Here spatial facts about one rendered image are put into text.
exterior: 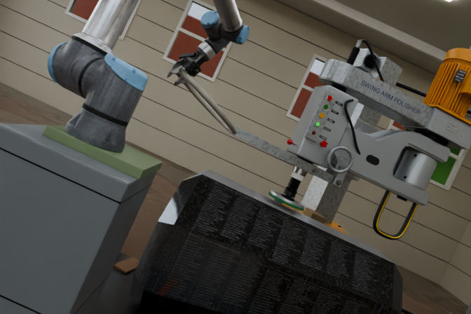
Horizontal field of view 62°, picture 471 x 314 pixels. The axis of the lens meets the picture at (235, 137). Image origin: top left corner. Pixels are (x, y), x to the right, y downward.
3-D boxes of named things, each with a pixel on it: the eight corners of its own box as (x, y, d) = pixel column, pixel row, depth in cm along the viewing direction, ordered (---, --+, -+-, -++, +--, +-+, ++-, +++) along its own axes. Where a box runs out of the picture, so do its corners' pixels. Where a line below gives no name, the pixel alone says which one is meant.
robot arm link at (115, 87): (107, 116, 116) (132, 62, 116) (69, 96, 123) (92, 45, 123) (138, 125, 130) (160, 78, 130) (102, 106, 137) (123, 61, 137)
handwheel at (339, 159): (339, 174, 221) (350, 151, 221) (347, 178, 211) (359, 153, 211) (316, 164, 219) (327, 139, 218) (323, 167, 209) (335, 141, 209)
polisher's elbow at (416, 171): (385, 174, 241) (399, 146, 241) (406, 185, 249) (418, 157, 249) (410, 183, 224) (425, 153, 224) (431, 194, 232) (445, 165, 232)
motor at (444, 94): (442, 125, 252) (469, 68, 252) (480, 127, 222) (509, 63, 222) (407, 106, 247) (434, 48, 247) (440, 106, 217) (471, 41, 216)
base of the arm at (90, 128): (113, 155, 117) (127, 125, 117) (54, 128, 116) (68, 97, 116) (127, 150, 136) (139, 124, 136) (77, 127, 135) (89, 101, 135)
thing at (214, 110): (227, 132, 241) (230, 129, 241) (241, 139, 193) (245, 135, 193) (172, 72, 232) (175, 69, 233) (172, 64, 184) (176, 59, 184)
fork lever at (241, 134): (329, 182, 238) (332, 174, 238) (342, 189, 219) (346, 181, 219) (228, 132, 226) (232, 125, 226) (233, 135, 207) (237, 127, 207)
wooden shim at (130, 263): (132, 258, 270) (132, 256, 270) (144, 265, 267) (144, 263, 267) (112, 266, 246) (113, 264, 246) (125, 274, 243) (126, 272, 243)
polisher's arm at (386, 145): (399, 214, 248) (432, 144, 248) (422, 225, 226) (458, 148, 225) (298, 168, 235) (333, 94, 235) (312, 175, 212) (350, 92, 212)
